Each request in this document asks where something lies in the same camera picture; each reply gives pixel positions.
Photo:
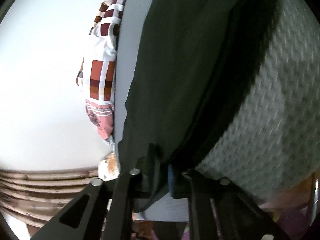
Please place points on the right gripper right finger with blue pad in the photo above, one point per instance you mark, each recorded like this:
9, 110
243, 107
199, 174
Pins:
204, 196

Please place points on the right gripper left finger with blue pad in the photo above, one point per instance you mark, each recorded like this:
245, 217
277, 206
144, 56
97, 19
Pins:
103, 209

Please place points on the black pants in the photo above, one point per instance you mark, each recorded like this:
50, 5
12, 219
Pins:
184, 68

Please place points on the floral orange cushion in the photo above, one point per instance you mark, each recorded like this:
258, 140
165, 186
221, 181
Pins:
108, 168

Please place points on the grey cloth under pillow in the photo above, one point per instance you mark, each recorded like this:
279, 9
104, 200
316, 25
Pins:
109, 142

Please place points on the brown striped curtain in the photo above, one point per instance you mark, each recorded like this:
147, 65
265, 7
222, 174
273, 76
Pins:
35, 197

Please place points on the pink checkered pillow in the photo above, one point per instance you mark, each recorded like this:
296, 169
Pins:
96, 77

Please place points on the grey mesh mattress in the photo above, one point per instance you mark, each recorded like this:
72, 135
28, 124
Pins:
272, 144

